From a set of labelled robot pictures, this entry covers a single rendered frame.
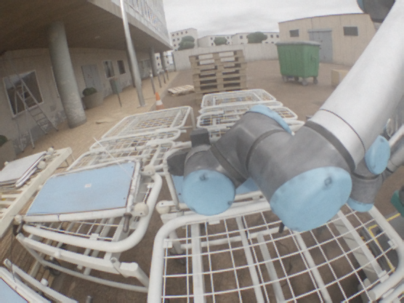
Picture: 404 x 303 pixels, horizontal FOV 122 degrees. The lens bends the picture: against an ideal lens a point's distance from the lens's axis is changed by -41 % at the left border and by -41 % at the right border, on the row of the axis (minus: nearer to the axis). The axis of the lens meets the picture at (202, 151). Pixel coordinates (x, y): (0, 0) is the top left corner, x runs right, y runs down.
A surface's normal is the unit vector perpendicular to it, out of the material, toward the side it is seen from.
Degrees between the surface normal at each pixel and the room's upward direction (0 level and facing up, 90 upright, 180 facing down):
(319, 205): 93
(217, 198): 83
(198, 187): 85
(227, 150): 48
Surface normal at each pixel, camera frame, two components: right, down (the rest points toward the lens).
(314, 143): -0.64, -0.42
